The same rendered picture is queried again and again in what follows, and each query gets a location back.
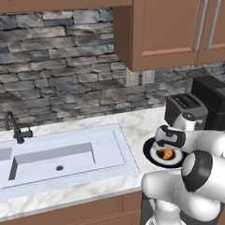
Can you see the black sink tap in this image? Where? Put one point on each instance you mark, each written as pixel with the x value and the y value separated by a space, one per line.
pixel 18 135

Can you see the golden brown croissant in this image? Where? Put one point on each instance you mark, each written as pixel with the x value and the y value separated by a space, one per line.
pixel 167 154

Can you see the dark blue rimmed plate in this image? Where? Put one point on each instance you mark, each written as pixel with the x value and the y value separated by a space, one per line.
pixel 150 153

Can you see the black coffee machine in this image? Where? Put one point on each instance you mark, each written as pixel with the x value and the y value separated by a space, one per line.
pixel 214 96

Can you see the black and grey toaster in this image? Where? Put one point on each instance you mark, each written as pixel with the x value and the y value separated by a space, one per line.
pixel 182 106

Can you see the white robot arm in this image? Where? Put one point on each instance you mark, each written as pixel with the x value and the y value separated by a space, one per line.
pixel 171 189

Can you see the white kitchen sink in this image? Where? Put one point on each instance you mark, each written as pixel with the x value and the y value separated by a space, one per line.
pixel 73 163

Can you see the brown wall cupboard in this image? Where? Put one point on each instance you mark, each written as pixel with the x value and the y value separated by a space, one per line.
pixel 65 1

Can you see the white wall socket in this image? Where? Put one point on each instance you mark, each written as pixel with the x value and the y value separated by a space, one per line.
pixel 132 77
pixel 148 77

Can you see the brown wide drawer front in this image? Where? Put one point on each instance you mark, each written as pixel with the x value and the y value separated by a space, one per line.
pixel 60 216

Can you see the brown wall cupboard door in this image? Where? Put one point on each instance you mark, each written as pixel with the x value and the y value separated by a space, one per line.
pixel 221 46
pixel 166 24

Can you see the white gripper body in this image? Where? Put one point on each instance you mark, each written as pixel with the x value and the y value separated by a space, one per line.
pixel 158 146

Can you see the brown narrow cupboard panel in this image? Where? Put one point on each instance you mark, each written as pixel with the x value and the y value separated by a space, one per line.
pixel 132 201

